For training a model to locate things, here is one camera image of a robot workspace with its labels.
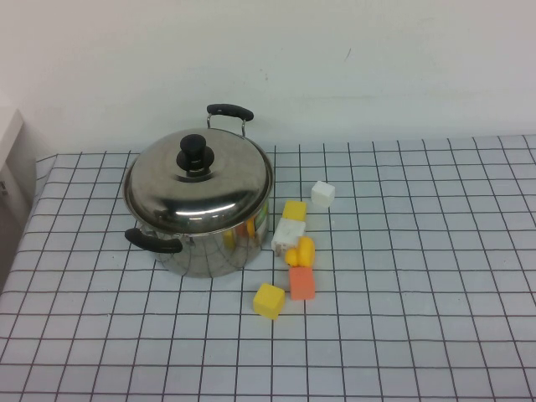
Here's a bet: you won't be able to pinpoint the yellow rubber duck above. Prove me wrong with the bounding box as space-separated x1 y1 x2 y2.
284 235 317 268

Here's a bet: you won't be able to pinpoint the white side desk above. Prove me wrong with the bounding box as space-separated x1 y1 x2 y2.
0 107 43 290

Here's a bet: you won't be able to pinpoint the white foam cube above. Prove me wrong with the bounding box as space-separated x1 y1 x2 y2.
310 180 337 208

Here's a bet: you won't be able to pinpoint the steel lid black knob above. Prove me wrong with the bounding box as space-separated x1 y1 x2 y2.
124 128 274 233

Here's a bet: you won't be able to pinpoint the white black-grid tablecloth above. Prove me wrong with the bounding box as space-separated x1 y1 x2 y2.
0 133 536 402

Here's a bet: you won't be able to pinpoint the yellow foam cube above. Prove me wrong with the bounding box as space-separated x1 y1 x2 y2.
281 199 308 222
253 282 286 322

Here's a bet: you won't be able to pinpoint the white plug adapter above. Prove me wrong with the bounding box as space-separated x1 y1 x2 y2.
271 218 307 257

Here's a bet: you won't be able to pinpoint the stainless steel pot black handles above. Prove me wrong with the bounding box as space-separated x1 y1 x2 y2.
122 103 276 279

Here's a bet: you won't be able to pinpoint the orange foam cube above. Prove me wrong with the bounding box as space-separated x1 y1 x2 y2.
288 265 317 302

